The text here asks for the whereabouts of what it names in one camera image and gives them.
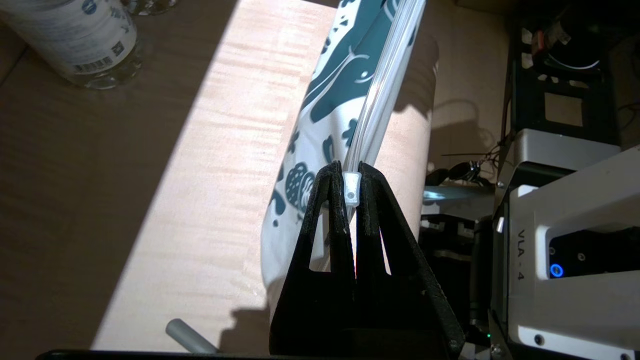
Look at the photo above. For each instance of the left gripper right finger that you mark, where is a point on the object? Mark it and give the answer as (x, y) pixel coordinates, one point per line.
(372, 300)

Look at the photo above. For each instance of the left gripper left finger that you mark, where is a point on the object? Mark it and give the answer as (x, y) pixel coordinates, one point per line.
(337, 300)

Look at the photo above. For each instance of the grey toothbrush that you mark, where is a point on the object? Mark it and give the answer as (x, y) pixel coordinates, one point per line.
(187, 335)

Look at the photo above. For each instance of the white blue floral pouch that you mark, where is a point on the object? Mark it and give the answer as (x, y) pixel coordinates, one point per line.
(340, 75)

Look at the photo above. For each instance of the black white robot base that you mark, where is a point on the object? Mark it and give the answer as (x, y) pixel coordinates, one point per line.
(575, 210)

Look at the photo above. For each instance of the black blue-edged device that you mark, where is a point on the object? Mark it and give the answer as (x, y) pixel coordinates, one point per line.
(460, 200)

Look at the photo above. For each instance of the beige wooden shelf unit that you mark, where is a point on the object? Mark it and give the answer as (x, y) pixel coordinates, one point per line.
(150, 200)

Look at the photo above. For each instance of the clear water bottle grey cap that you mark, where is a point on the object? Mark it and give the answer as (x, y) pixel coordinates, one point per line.
(75, 40)
(150, 5)

